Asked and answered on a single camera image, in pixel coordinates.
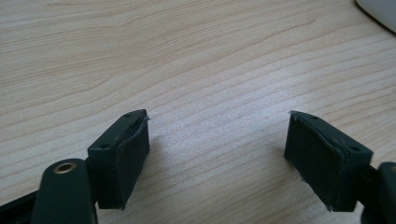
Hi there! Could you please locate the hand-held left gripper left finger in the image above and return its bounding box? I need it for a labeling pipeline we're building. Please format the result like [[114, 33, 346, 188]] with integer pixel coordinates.
[[87, 108, 151, 211]]

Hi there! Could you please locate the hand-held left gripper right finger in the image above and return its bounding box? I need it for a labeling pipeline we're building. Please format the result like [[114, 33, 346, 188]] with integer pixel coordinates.
[[283, 110, 375, 213]]

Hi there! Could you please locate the light grey plastic container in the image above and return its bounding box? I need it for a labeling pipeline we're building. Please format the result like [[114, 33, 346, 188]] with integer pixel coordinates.
[[354, 0, 396, 34]]

